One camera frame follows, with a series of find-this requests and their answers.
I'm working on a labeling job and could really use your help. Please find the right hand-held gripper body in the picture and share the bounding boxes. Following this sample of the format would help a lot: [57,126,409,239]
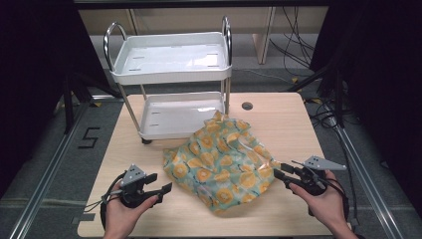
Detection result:
[292,154,347,196]

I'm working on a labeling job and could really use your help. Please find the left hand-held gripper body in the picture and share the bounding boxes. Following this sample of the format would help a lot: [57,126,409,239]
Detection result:
[118,163,157,209]

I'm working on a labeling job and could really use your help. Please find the floral patterned cloth bag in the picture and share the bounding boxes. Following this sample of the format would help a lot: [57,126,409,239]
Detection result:
[162,111,282,215]

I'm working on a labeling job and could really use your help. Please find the white two-tier trolley cart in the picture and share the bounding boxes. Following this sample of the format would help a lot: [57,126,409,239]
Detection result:
[103,15,233,145]

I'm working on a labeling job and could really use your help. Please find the person's right hand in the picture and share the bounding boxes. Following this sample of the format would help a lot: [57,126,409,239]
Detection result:
[289,170,347,230]

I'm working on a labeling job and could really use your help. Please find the person's left hand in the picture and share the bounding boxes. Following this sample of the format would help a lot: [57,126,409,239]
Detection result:
[105,190,159,233]

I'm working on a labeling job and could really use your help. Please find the black metal stand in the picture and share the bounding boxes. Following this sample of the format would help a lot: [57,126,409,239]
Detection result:
[288,63,346,128]
[62,72,122,134]

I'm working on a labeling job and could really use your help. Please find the dark curtain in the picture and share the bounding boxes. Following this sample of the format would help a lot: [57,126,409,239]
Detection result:
[310,0,422,207]
[0,0,108,197]

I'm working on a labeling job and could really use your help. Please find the left hand-held gripper cable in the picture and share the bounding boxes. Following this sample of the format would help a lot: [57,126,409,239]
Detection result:
[83,170,128,230]

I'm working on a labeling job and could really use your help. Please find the hand-held gripper cable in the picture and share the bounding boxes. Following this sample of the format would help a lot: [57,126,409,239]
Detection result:
[326,178,352,222]
[83,170,128,230]

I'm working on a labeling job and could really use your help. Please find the right hand-held gripper cable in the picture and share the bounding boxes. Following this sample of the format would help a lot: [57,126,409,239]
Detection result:
[326,178,352,222]

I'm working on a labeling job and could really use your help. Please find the metal floor rail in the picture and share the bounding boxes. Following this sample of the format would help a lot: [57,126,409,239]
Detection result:
[333,125,404,239]
[9,95,123,239]

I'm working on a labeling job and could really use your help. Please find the black cables on floor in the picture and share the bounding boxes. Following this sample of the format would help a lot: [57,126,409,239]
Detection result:
[305,94,361,133]

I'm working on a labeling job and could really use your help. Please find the thin white floor cable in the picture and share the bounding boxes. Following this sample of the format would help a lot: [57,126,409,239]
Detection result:
[232,68,292,84]

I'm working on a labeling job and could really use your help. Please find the bundle of black cables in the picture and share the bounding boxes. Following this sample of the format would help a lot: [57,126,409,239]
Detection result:
[268,6,317,78]

